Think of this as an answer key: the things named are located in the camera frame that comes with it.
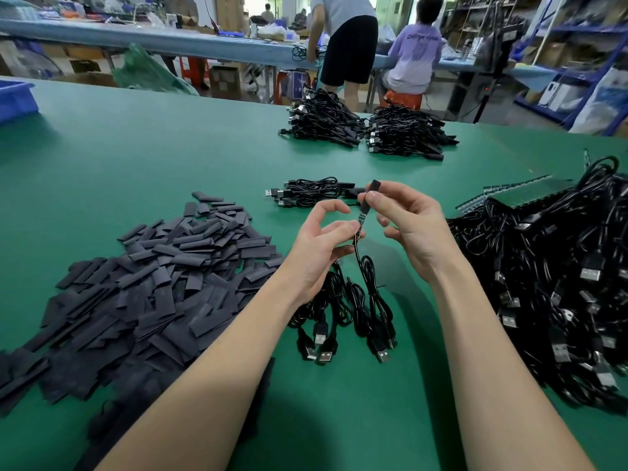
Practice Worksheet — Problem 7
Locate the person's right hand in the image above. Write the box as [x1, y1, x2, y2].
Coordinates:
[357, 181, 462, 287]

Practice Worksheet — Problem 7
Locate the person's left hand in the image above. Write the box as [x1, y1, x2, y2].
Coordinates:
[279, 199, 365, 306]

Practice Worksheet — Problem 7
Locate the joined bunch of black cables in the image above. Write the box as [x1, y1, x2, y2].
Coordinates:
[287, 260, 398, 367]

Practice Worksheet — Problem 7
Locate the bundle of black cables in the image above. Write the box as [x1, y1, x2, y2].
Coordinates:
[279, 88, 367, 149]
[365, 103, 459, 162]

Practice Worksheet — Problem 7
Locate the large pile of black cables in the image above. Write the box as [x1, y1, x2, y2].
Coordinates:
[446, 156, 628, 418]

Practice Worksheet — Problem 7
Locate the pile of black sleeve strips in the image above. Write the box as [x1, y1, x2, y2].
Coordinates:
[0, 191, 287, 467]

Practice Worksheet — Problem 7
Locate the person's right forearm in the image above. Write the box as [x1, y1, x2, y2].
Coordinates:
[432, 258, 595, 471]

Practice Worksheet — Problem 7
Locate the person's left forearm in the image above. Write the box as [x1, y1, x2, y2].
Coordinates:
[98, 277, 310, 471]

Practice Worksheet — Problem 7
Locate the green circuit board panel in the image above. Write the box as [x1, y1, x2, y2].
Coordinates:
[456, 174, 582, 214]

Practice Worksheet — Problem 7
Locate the orange plastic stool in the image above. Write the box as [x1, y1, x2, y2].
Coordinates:
[383, 89, 425, 112]

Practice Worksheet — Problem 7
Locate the small upright cardboard box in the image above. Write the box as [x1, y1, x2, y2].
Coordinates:
[211, 63, 245, 99]

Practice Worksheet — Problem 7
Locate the black tripod stand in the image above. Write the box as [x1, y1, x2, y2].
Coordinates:
[461, 0, 531, 124]

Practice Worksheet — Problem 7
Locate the white plastic bag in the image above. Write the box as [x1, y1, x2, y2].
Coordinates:
[571, 68, 628, 135]

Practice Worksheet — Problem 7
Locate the green plastic bag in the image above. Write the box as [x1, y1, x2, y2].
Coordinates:
[111, 44, 200, 95]

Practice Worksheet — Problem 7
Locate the blue metal shelving rack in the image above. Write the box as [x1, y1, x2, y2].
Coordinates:
[515, 0, 628, 135]

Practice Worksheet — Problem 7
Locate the long blue work table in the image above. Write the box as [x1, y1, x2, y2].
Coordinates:
[0, 19, 561, 94]

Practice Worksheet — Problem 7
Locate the blue plastic bin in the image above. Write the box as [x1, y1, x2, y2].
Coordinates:
[0, 79, 41, 126]

